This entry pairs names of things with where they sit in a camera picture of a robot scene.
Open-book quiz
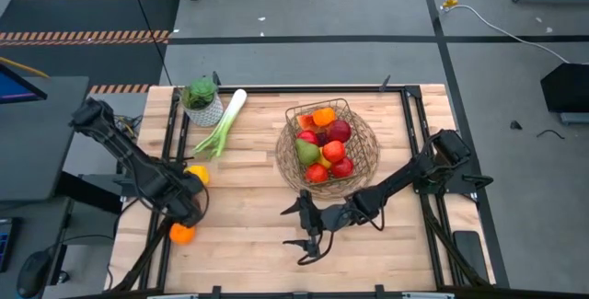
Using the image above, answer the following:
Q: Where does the black table frame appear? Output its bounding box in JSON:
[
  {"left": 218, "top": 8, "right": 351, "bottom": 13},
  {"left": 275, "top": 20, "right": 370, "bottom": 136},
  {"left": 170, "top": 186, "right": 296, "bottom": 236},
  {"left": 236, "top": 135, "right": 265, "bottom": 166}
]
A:
[{"left": 108, "top": 85, "right": 496, "bottom": 299}]

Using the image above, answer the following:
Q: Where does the grey desk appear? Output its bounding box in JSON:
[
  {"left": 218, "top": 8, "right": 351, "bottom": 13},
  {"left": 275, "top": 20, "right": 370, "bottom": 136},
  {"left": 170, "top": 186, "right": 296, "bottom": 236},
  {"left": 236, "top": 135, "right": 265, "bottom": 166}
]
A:
[{"left": 0, "top": 75, "right": 91, "bottom": 204}]

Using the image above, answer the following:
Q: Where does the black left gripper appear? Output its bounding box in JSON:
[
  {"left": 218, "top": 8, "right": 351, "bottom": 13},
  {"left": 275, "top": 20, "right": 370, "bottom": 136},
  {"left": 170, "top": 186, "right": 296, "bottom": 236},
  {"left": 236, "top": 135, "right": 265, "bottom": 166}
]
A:
[{"left": 157, "top": 173, "right": 210, "bottom": 229}]

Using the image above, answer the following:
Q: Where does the black computer mouse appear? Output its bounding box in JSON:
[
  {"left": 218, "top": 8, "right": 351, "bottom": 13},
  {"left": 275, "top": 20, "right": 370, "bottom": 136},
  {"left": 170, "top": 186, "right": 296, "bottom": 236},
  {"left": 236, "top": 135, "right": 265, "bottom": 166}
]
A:
[{"left": 16, "top": 248, "right": 55, "bottom": 299}]

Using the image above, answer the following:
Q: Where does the computer monitor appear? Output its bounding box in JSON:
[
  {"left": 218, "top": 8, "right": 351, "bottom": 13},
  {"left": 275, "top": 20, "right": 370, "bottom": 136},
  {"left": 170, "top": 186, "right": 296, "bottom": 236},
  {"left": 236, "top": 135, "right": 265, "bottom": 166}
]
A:
[{"left": 0, "top": 62, "right": 49, "bottom": 106}]

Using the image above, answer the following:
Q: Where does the black hanging cable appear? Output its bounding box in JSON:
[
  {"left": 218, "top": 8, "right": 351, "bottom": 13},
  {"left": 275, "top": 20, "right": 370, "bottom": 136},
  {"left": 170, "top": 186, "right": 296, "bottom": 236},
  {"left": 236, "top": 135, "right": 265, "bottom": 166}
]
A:
[{"left": 124, "top": 0, "right": 174, "bottom": 86}]

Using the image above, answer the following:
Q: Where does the yellow rod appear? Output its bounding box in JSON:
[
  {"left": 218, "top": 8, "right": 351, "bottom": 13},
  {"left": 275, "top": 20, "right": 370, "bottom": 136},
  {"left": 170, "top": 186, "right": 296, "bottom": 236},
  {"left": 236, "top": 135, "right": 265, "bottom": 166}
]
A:
[{"left": 0, "top": 56, "right": 50, "bottom": 80}]

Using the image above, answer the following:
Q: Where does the short black cable piece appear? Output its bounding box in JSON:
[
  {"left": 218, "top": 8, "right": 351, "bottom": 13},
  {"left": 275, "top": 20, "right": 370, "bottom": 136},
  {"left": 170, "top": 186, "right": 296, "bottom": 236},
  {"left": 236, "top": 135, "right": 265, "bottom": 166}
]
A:
[{"left": 535, "top": 128, "right": 567, "bottom": 141}]

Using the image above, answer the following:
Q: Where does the potted plant in patterned pot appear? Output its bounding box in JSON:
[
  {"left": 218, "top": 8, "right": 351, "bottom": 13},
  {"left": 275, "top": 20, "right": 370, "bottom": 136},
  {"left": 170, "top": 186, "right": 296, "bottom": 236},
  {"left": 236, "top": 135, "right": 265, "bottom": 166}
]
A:
[{"left": 180, "top": 76, "right": 225, "bottom": 129}]

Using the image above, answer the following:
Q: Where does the white floor cable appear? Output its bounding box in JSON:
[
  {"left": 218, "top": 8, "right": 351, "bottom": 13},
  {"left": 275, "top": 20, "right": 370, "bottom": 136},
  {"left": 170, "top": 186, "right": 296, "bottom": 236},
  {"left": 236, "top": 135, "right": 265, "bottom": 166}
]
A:
[{"left": 439, "top": 4, "right": 589, "bottom": 66}]

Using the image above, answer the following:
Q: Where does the green and white leek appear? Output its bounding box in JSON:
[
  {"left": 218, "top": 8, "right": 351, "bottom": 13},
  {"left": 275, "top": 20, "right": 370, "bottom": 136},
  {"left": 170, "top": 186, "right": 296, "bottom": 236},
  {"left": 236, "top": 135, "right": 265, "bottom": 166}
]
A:
[{"left": 191, "top": 88, "right": 248, "bottom": 160}]

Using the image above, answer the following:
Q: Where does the black mat with orange stripes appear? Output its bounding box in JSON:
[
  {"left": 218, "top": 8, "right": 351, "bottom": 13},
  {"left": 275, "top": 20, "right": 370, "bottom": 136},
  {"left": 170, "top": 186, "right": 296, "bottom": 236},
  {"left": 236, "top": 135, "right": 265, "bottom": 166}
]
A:
[{"left": 0, "top": 0, "right": 182, "bottom": 96}]

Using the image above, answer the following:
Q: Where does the green pear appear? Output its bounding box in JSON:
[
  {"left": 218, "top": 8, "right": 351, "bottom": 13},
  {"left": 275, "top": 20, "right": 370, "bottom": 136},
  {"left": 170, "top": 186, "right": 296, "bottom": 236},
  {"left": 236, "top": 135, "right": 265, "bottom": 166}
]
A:
[{"left": 294, "top": 138, "right": 322, "bottom": 168}]

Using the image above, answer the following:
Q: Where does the black box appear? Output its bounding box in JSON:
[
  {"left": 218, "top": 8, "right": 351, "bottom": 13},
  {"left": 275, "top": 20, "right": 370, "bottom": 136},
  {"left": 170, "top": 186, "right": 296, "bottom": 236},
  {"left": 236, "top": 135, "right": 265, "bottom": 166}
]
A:
[{"left": 539, "top": 63, "right": 589, "bottom": 114}]

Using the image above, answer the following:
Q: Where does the yellow bell pepper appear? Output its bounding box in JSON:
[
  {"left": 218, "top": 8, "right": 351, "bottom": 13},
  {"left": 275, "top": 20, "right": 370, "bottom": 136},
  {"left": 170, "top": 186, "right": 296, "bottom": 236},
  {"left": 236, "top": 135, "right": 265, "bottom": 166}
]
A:
[{"left": 183, "top": 165, "right": 212, "bottom": 187}]

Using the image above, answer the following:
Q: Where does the black smartphone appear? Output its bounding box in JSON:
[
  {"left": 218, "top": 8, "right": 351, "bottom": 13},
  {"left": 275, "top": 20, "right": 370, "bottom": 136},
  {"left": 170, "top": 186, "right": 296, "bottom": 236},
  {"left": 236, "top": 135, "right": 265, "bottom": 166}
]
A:
[{"left": 452, "top": 230, "right": 491, "bottom": 283}]

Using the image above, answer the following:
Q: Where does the black keyboard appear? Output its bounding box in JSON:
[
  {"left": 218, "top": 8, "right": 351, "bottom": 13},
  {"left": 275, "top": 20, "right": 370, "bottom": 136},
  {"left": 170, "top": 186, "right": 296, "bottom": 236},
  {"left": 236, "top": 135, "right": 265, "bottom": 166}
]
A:
[{"left": 0, "top": 218, "right": 20, "bottom": 274}]

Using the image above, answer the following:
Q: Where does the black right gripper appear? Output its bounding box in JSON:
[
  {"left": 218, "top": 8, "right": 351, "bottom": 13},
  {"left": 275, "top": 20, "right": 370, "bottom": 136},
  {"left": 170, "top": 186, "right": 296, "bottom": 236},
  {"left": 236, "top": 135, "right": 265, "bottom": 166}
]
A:
[{"left": 280, "top": 190, "right": 359, "bottom": 259}]

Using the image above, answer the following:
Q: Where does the yellow lemon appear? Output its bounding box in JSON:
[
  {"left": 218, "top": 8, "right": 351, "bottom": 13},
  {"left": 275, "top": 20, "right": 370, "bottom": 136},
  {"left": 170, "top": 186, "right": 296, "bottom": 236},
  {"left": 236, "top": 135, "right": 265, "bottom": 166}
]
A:
[{"left": 316, "top": 147, "right": 334, "bottom": 171}]

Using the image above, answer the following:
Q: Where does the dark red apple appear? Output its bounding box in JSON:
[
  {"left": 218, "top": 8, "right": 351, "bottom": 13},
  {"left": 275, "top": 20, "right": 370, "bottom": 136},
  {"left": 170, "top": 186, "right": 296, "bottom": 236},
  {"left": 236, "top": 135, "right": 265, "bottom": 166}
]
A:
[{"left": 327, "top": 120, "right": 353, "bottom": 144}]

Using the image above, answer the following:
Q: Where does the red apple with yellow streaks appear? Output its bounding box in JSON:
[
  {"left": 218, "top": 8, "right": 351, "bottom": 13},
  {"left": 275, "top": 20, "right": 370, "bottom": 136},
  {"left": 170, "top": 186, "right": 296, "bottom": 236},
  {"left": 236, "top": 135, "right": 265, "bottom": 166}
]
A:
[{"left": 305, "top": 163, "right": 330, "bottom": 186}]

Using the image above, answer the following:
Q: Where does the orange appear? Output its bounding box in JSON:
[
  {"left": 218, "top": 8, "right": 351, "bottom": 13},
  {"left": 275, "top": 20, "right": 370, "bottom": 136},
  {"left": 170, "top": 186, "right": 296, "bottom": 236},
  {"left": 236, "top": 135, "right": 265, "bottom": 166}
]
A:
[
  {"left": 312, "top": 107, "right": 338, "bottom": 128},
  {"left": 168, "top": 223, "right": 197, "bottom": 247}
]

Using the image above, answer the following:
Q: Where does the round woven straw mat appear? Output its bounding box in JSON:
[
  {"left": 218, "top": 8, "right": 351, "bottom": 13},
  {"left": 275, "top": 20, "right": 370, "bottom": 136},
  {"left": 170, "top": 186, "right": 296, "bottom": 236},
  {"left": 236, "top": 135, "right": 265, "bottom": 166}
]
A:
[{"left": 274, "top": 105, "right": 382, "bottom": 201}]

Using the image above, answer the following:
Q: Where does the brass wire basket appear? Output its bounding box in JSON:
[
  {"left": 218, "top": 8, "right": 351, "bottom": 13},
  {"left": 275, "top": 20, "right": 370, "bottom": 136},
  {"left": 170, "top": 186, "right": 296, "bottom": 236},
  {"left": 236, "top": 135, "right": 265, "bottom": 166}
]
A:
[{"left": 283, "top": 98, "right": 370, "bottom": 190}]

